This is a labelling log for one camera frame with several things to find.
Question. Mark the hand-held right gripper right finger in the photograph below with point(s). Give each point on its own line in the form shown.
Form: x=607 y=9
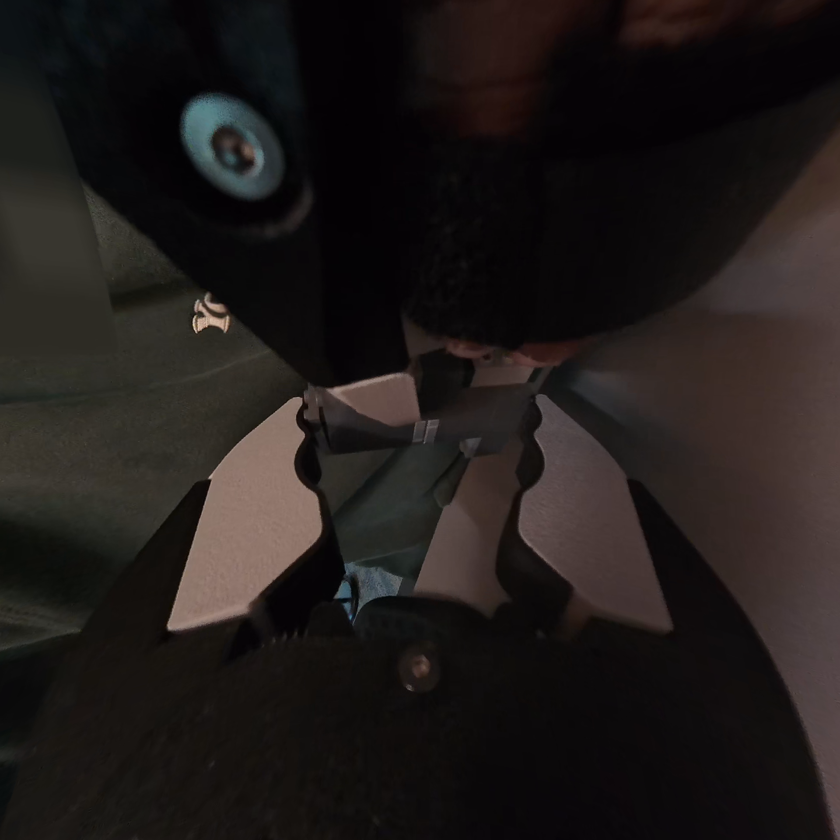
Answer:
x=584 y=525

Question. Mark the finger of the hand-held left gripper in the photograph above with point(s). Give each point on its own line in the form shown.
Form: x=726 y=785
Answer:
x=380 y=400

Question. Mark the grey toy brick model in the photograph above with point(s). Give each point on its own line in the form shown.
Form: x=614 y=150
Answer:
x=489 y=420

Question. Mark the person's left hand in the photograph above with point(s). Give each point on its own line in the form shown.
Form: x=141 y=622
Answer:
x=544 y=354

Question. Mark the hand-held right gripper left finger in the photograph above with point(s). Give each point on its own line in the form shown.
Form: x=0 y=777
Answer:
x=256 y=525

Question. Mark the grey desk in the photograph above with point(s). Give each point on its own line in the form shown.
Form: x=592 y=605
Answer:
x=754 y=394

